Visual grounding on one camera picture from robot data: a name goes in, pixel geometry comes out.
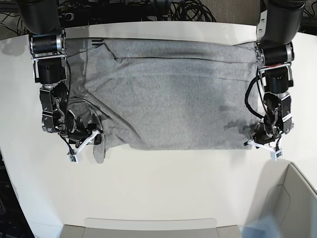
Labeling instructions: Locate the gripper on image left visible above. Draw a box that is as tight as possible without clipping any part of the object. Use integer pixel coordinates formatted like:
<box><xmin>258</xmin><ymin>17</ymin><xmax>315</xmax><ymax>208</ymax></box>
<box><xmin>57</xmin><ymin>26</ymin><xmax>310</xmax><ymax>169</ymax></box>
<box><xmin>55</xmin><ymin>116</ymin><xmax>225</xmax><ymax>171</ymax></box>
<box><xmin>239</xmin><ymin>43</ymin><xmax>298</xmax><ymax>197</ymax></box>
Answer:
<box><xmin>58</xmin><ymin>115</ymin><xmax>102</xmax><ymax>146</ymax></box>

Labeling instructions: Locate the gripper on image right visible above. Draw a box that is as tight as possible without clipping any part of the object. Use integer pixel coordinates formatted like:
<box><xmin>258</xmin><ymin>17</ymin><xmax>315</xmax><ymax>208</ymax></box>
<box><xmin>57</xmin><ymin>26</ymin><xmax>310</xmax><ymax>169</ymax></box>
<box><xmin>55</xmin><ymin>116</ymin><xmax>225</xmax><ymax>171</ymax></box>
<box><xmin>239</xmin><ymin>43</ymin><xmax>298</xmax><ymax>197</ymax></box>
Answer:
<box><xmin>246</xmin><ymin>122</ymin><xmax>281</xmax><ymax>145</ymax></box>

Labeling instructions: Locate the grey T-shirt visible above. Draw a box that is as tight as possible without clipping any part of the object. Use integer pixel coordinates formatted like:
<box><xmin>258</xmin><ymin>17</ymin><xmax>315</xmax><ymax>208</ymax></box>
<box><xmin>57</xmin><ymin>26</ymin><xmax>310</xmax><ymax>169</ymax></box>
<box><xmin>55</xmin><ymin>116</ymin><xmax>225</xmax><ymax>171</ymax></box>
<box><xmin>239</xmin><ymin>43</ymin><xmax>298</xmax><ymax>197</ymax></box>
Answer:
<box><xmin>66</xmin><ymin>38</ymin><xmax>257</xmax><ymax>163</ymax></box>

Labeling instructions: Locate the black robot arm on image left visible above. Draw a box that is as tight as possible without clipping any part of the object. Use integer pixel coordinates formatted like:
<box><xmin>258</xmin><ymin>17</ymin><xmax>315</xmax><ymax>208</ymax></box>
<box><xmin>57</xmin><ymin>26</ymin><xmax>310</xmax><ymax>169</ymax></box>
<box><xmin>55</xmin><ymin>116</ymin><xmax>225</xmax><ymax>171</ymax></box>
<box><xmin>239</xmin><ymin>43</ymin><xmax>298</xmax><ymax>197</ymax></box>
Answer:
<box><xmin>16</xmin><ymin>0</ymin><xmax>102</xmax><ymax>148</ymax></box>

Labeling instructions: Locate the black robot arm on image right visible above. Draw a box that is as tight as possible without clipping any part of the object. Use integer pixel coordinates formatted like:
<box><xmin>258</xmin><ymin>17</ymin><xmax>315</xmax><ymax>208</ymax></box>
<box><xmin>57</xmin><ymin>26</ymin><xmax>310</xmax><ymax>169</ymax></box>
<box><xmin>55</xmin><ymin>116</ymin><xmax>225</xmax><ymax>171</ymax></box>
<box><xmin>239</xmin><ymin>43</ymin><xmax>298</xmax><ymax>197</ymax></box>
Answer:
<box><xmin>245</xmin><ymin>0</ymin><xmax>306</xmax><ymax>147</ymax></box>

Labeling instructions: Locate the beige box at right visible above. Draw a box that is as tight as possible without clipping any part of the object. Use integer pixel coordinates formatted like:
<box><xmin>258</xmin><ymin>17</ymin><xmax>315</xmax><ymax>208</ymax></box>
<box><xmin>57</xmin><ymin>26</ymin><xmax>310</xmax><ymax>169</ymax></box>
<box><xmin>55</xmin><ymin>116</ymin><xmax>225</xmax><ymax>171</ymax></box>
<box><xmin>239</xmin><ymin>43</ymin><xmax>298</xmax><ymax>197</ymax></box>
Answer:
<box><xmin>260</xmin><ymin>164</ymin><xmax>317</xmax><ymax>238</ymax></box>

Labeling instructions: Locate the beige box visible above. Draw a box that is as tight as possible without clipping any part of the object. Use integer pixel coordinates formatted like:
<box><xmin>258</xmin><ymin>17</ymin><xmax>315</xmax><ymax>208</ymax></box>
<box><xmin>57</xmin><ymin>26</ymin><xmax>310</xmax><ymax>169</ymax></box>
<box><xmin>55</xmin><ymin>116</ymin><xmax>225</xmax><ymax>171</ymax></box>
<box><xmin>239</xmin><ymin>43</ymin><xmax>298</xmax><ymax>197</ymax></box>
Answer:
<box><xmin>60</xmin><ymin>218</ymin><xmax>242</xmax><ymax>238</ymax></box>
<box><xmin>260</xmin><ymin>164</ymin><xmax>317</xmax><ymax>238</ymax></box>

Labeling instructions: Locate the beige box at bottom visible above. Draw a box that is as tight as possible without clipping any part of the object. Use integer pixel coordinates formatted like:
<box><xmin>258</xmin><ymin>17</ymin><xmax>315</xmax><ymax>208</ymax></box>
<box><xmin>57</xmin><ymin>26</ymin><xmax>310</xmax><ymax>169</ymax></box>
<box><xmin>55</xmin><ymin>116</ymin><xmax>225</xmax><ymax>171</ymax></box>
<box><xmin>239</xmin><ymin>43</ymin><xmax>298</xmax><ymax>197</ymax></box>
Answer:
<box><xmin>60</xmin><ymin>218</ymin><xmax>242</xmax><ymax>238</ymax></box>

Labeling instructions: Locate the blue blurred object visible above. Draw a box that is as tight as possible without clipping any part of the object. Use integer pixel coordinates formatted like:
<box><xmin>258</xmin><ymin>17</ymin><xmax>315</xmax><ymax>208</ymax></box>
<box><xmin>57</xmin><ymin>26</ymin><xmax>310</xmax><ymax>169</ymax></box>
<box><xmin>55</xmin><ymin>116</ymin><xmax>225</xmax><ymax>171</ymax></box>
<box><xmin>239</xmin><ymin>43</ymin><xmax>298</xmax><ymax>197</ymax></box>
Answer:
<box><xmin>240</xmin><ymin>215</ymin><xmax>283</xmax><ymax>238</ymax></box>

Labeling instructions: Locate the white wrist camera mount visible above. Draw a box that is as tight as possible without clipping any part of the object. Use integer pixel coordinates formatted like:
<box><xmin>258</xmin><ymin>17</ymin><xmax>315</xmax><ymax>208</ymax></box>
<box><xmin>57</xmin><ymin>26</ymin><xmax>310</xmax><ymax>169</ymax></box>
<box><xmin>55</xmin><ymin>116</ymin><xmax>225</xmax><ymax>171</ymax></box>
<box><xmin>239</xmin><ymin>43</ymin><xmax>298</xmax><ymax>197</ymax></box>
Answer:
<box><xmin>67</xmin><ymin>129</ymin><xmax>102</xmax><ymax>164</ymax></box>
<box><xmin>243</xmin><ymin>139</ymin><xmax>283</xmax><ymax>161</ymax></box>

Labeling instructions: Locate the black cable bundle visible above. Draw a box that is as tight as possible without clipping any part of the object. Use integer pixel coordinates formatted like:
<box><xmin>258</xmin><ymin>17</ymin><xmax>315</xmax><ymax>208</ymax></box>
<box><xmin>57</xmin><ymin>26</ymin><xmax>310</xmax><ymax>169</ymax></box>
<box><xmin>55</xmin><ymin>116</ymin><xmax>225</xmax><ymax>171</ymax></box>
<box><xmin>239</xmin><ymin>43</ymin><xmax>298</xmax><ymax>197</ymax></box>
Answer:
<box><xmin>148</xmin><ymin>0</ymin><xmax>217</xmax><ymax>23</ymax></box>

